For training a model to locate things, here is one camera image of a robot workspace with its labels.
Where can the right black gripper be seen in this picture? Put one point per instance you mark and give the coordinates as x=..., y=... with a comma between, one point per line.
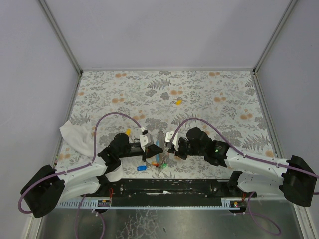
x=176, y=151

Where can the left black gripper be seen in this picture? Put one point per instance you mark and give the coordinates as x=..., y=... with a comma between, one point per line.
x=145, y=153

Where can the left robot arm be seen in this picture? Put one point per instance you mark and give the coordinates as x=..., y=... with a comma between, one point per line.
x=49, y=187

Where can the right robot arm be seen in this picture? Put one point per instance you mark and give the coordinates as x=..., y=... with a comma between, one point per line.
x=291, y=178

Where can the blue tag key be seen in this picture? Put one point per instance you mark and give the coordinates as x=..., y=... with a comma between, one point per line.
x=142, y=168

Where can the yellow tag key far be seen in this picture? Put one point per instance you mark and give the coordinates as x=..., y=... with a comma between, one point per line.
x=178, y=100

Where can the floral table mat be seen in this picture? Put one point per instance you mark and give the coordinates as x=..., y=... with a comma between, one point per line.
x=223, y=104

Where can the white cloth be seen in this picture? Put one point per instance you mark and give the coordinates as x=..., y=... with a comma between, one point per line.
x=80, y=139

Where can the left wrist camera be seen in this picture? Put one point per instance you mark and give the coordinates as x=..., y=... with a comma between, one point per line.
x=146, y=140

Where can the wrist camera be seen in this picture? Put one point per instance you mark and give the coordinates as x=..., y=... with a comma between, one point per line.
x=171, y=139
x=146, y=140

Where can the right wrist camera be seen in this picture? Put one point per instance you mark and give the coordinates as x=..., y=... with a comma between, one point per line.
x=171, y=139

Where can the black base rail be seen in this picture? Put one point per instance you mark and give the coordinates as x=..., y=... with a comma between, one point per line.
x=169, y=193

